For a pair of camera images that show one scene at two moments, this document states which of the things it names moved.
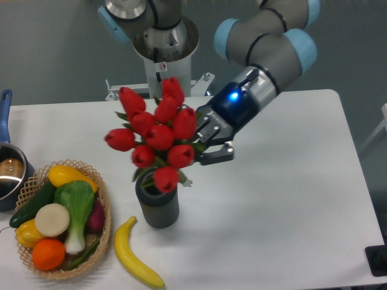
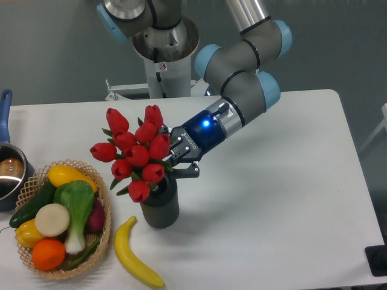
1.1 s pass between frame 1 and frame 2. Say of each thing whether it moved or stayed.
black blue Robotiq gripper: moved
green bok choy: stayed
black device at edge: stayed
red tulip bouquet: moved
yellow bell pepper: stayed
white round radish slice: stayed
